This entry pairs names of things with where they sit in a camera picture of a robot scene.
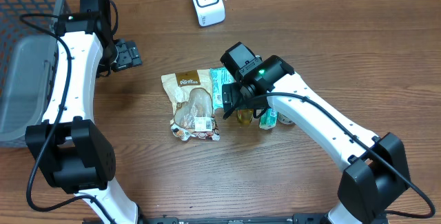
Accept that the yellow liquid bottle silver cap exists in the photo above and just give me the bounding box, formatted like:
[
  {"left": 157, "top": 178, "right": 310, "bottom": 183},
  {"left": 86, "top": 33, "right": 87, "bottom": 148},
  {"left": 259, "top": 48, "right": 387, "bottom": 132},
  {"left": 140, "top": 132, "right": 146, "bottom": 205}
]
[{"left": 236, "top": 109, "right": 254, "bottom": 125}]

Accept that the teal white tissue packet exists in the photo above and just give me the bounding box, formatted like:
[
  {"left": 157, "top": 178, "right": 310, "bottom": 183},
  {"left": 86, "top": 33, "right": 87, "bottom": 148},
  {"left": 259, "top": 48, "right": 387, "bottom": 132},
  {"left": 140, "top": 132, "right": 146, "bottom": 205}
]
[{"left": 259, "top": 108, "right": 278, "bottom": 130}]

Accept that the green lid white jar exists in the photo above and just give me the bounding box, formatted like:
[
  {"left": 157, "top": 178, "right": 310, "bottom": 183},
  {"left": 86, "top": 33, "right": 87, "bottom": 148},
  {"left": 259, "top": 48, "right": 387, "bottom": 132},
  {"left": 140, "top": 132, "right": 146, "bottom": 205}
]
[{"left": 278, "top": 112, "right": 294, "bottom": 125}]

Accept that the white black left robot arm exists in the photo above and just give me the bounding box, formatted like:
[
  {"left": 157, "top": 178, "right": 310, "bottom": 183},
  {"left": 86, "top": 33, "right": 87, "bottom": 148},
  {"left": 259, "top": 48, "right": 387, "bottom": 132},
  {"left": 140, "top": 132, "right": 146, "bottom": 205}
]
[{"left": 25, "top": 0, "right": 145, "bottom": 223}]

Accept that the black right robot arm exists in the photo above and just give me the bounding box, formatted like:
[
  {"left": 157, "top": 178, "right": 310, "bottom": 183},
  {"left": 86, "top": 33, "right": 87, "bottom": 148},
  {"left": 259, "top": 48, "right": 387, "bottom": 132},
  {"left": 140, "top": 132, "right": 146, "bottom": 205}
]
[{"left": 220, "top": 42, "right": 410, "bottom": 223}]

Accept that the white barcode scanner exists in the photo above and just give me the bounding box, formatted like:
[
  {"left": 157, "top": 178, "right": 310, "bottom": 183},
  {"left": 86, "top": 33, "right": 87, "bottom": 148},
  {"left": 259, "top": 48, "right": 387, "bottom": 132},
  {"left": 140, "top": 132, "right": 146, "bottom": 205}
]
[{"left": 192, "top": 0, "right": 225, "bottom": 27}]

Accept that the grey plastic mesh basket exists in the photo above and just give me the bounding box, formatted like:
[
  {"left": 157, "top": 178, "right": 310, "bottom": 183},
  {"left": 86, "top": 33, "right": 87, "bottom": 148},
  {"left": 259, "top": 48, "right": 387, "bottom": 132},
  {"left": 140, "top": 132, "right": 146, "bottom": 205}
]
[{"left": 1, "top": 0, "right": 70, "bottom": 147}]

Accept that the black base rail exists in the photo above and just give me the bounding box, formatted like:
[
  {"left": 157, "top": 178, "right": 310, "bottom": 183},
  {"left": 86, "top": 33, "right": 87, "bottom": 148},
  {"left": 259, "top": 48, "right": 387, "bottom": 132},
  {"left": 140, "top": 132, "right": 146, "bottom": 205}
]
[{"left": 82, "top": 212, "right": 331, "bottom": 224}]

